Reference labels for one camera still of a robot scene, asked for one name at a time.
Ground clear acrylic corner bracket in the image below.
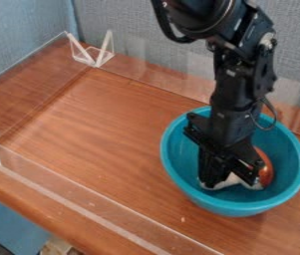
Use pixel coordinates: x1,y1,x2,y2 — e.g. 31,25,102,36
66,30,115,68

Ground blue plastic bowl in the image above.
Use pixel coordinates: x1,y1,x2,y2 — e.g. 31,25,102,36
159,114,300,217

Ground clear acrylic left barrier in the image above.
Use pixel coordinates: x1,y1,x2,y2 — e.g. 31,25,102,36
0,32,87,136

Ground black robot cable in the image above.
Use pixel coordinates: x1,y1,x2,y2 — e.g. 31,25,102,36
246,97,280,131

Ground clear acrylic front barrier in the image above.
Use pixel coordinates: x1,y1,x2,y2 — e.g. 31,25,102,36
0,144,222,255

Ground white brown toy mushroom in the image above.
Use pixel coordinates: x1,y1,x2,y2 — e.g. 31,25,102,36
202,147,274,190

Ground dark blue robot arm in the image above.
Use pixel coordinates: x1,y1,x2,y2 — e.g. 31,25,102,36
150,0,277,190

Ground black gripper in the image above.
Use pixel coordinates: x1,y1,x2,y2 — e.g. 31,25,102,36
182,89,266,189

